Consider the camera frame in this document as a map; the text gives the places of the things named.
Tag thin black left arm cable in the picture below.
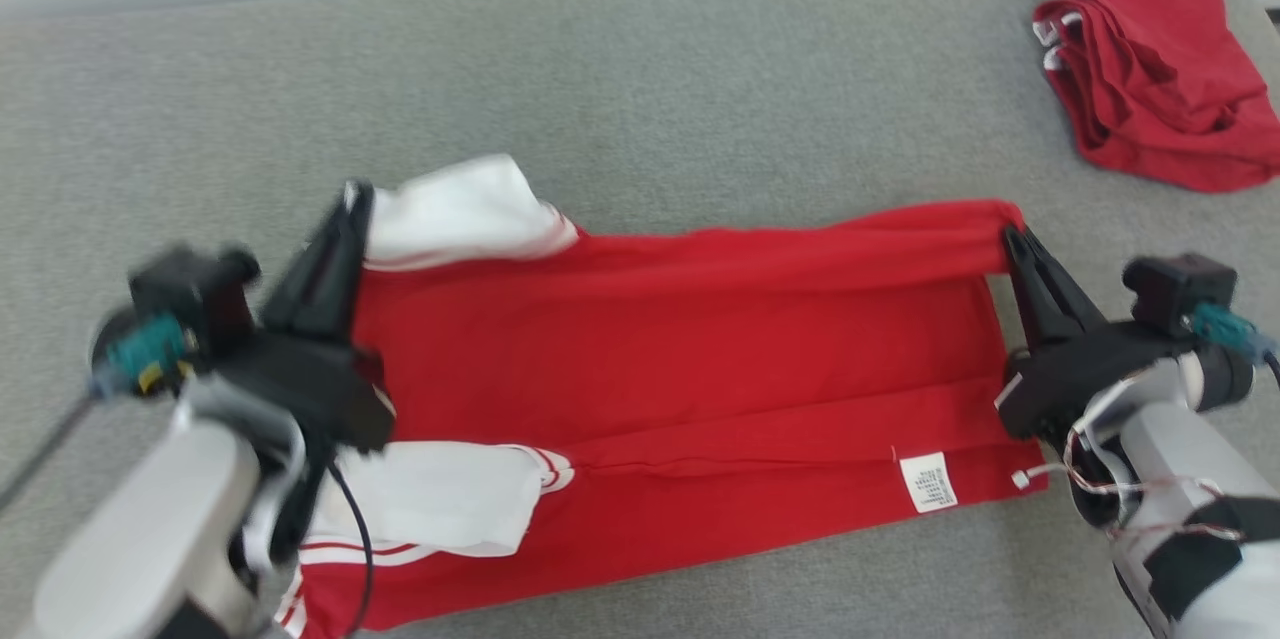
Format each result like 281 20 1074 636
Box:
324 457 377 636

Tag white red wire bundle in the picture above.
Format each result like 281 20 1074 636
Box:
1011 407 1233 542

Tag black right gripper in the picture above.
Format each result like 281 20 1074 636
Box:
995 226 1198 441

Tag grey fabric sofa cushion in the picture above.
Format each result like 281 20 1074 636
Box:
0 0 1280 639

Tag red white shirt with label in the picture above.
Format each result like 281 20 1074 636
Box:
270 154 1052 639

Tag red garment with white trim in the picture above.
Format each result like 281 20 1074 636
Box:
1031 0 1280 196

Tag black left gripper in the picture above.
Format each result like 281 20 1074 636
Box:
213 180 397 456

